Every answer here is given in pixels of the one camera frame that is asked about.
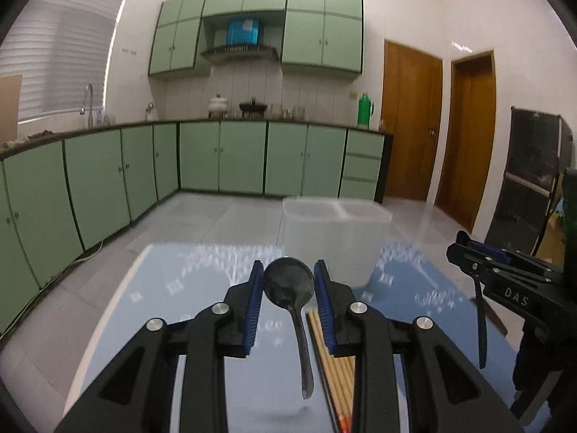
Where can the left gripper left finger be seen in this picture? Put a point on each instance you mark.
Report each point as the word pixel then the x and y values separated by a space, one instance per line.
pixel 134 392

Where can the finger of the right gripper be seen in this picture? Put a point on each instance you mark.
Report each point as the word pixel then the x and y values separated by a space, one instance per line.
pixel 468 260
pixel 488 251

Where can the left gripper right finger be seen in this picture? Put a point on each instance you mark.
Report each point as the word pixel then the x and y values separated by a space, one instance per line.
pixel 444 390

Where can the black utensil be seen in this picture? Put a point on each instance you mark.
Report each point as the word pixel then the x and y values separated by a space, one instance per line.
pixel 481 325

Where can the bamboo chopstick floral red end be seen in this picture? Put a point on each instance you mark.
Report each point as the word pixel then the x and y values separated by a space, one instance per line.
pixel 342 392

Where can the black metal spoon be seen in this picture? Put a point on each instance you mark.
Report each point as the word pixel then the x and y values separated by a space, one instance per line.
pixel 288 284

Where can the green lower kitchen cabinets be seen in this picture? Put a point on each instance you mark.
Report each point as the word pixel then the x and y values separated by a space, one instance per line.
pixel 64 194

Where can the green kitchen cabinets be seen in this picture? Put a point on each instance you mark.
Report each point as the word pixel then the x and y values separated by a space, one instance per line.
pixel 64 194
pixel 193 36

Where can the green upper kitchen cabinets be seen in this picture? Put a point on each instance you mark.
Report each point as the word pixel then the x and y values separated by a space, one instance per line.
pixel 193 36

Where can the right brown wooden door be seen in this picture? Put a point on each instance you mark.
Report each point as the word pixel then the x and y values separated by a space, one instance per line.
pixel 470 138

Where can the brown wooden door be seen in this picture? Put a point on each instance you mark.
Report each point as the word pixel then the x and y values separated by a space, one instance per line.
pixel 411 111
pixel 470 138

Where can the white plastic utensil holder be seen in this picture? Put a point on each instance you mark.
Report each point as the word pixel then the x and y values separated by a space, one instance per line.
pixel 346 234

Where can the bamboo chopstick red striped end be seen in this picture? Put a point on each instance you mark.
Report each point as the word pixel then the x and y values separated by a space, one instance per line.
pixel 333 413

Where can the black glass cabinet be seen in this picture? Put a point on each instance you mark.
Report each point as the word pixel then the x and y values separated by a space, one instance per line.
pixel 539 151

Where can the blue patterned table mat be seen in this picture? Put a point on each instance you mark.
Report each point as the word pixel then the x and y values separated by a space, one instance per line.
pixel 175 282

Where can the green thermos flask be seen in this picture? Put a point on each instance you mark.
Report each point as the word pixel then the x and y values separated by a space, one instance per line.
pixel 365 110

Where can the left brown wooden door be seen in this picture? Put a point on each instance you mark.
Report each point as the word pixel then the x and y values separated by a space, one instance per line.
pixel 411 111

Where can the black wok on stove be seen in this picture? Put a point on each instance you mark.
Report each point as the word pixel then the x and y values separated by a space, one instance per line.
pixel 253 109

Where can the white cooking pot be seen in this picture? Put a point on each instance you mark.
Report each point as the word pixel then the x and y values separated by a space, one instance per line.
pixel 218 106

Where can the chrome sink faucet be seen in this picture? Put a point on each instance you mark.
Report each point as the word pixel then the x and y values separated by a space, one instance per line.
pixel 88 103

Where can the range hood with blue box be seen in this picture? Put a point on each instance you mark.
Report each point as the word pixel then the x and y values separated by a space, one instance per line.
pixel 240 40

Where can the cardboard panel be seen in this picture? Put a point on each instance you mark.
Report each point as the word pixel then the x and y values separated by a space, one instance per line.
pixel 10 91

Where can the white window blind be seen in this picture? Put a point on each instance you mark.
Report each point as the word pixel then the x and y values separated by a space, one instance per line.
pixel 61 48

